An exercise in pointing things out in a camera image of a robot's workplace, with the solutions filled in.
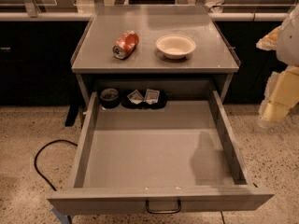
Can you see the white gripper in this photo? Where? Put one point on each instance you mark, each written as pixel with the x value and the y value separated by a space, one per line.
pixel 290 42

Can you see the grey top drawer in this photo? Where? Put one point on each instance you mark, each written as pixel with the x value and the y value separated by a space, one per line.
pixel 182 153

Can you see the black tray in drawer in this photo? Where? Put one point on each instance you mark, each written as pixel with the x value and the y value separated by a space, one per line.
pixel 126 103

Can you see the white paper bowl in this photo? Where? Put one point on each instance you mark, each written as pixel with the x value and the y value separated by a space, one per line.
pixel 175 46

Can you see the right white packet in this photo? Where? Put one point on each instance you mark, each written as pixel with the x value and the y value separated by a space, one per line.
pixel 152 96

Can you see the white packet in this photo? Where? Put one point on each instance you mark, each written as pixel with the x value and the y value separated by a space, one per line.
pixel 135 97
pixel 152 96

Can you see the left white packet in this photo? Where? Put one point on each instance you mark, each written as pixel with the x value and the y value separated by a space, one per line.
pixel 135 97

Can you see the grey metal cabinet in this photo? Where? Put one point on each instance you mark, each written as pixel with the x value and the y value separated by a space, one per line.
pixel 203 75

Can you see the crushed red soda can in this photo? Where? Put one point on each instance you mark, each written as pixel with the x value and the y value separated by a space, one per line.
pixel 125 45

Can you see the black tape roll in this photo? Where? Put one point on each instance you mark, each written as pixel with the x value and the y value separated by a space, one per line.
pixel 109 98

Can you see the black top drawer handle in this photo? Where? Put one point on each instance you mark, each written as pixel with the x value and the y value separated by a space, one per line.
pixel 163 208

